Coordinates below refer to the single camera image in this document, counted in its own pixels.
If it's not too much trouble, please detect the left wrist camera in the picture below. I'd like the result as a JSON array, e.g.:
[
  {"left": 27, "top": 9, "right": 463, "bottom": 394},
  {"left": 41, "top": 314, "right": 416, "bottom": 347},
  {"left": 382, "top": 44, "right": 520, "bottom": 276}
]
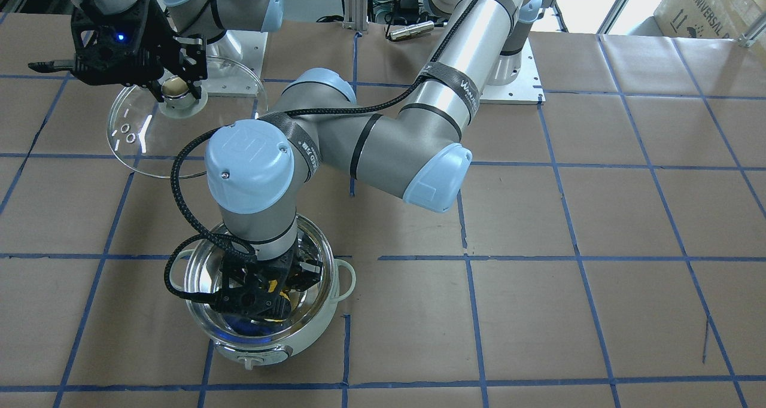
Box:
[{"left": 211, "top": 255, "right": 276, "bottom": 321}]

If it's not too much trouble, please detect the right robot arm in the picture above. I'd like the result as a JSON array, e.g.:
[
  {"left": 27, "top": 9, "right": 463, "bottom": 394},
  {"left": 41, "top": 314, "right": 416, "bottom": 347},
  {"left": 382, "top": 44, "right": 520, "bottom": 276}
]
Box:
[{"left": 29, "top": 0, "right": 284, "bottom": 102}]

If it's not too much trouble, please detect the pale green cooking pot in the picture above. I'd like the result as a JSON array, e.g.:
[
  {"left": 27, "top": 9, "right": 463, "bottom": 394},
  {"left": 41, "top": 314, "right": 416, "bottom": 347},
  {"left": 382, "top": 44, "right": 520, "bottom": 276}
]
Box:
[{"left": 163, "top": 215, "right": 357, "bottom": 370}]

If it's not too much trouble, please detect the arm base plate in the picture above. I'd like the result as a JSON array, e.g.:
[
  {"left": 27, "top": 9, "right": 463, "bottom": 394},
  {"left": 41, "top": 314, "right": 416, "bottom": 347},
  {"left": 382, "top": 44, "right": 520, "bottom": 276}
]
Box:
[
  {"left": 200, "top": 30, "right": 268, "bottom": 102},
  {"left": 481, "top": 40, "right": 546, "bottom": 105}
]

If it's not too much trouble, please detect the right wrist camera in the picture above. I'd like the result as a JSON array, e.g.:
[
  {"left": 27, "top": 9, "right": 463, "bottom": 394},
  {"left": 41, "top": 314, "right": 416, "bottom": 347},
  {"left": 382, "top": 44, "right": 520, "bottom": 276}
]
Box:
[{"left": 28, "top": 0, "right": 142, "bottom": 87}]

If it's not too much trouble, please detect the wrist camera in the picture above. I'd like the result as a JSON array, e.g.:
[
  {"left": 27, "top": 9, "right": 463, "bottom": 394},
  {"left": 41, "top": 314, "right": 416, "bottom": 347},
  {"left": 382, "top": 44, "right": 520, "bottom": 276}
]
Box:
[
  {"left": 211, "top": 255, "right": 276, "bottom": 321},
  {"left": 28, "top": 0, "right": 142, "bottom": 87}
]

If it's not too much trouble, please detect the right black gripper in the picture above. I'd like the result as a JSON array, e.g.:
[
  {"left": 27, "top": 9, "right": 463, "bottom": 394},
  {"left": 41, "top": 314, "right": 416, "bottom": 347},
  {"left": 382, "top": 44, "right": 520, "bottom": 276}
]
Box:
[{"left": 141, "top": 0, "right": 208, "bottom": 102}]

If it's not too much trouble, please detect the brown paper table mat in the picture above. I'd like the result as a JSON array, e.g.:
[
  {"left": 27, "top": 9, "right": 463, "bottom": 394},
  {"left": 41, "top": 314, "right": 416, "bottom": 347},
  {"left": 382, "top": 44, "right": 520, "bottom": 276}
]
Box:
[{"left": 2, "top": 14, "right": 765, "bottom": 407}]

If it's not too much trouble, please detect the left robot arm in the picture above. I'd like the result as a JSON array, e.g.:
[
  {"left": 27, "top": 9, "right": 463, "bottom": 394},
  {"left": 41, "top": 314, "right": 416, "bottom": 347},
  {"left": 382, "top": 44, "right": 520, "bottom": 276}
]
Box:
[{"left": 205, "top": 0, "right": 531, "bottom": 260}]

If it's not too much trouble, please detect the glass pot lid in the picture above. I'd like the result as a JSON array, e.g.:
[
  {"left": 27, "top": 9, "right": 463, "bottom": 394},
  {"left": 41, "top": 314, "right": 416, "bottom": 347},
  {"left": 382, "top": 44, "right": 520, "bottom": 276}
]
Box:
[{"left": 107, "top": 56, "right": 268, "bottom": 178}]

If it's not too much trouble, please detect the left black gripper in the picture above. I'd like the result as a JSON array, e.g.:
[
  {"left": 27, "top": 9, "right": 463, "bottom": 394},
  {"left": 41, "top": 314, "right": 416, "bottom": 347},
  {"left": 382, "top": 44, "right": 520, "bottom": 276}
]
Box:
[{"left": 254, "top": 246, "right": 323, "bottom": 294}]

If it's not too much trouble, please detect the yellow corn cob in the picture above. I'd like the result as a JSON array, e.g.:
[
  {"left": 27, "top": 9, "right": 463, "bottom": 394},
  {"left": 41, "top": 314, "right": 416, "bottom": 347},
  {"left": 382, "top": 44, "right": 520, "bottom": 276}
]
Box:
[{"left": 261, "top": 280, "right": 293, "bottom": 322}]

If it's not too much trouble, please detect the aluminium frame post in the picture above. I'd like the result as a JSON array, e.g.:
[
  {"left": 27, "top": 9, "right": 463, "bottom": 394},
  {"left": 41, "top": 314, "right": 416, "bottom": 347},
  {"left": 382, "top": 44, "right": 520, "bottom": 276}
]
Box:
[{"left": 342, "top": 0, "right": 371, "bottom": 34}]

